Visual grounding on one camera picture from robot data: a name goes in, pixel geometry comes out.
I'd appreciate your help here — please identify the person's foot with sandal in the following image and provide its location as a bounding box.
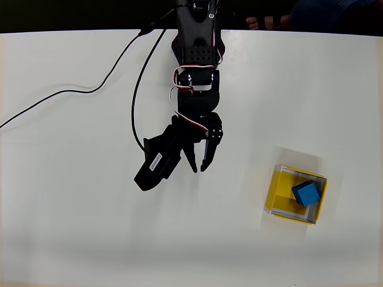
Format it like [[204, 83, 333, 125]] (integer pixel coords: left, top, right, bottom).
[[245, 14, 293, 31]]

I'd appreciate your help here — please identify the blue cube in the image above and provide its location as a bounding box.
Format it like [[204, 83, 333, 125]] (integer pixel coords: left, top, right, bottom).
[[291, 181, 321, 207]]

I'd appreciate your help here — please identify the black webcam with mount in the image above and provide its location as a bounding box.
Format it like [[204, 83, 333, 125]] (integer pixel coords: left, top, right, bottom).
[[133, 124, 184, 193]]

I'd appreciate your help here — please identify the thin black cable with plug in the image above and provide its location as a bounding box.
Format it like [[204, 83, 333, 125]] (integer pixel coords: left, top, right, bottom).
[[0, 20, 158, 129]]

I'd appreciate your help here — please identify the long white red servo cable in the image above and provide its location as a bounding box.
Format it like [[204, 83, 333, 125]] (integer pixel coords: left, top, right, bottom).
[[173, 5, 226, 92]]

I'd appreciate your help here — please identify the short white red servo cable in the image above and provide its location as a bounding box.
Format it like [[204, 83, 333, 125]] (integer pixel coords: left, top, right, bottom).
[[169, 86, 209, 134]]

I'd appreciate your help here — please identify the yellow open box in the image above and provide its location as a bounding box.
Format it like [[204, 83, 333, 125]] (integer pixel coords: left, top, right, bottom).
[[264, 164, 329, 225]]

